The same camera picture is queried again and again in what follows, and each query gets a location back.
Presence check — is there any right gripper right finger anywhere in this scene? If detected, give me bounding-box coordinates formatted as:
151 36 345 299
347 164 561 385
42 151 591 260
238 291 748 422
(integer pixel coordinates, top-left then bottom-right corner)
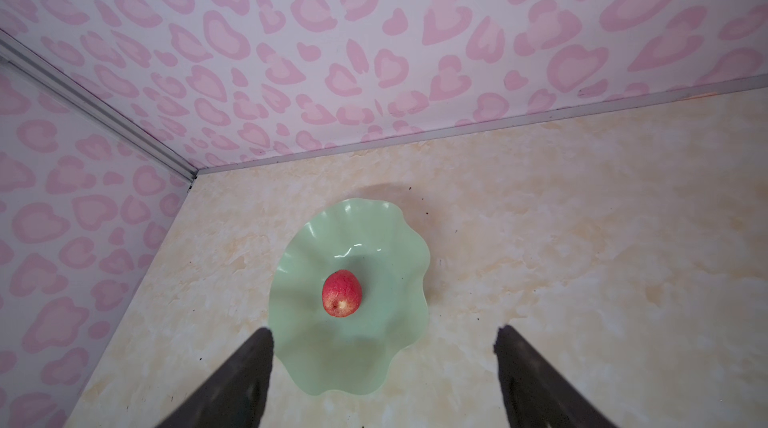
494 325 615 428

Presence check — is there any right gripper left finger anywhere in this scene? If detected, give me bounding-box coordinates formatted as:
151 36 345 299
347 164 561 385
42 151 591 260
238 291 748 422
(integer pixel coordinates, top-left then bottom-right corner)
158 327 274 428

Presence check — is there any red fake apple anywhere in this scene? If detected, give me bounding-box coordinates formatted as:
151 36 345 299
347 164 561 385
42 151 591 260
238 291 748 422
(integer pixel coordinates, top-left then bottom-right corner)
321 270 363 318

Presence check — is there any light green wavy fruit bowl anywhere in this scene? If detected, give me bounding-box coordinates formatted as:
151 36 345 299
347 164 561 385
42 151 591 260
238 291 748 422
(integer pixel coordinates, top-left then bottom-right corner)
268 199 431 395

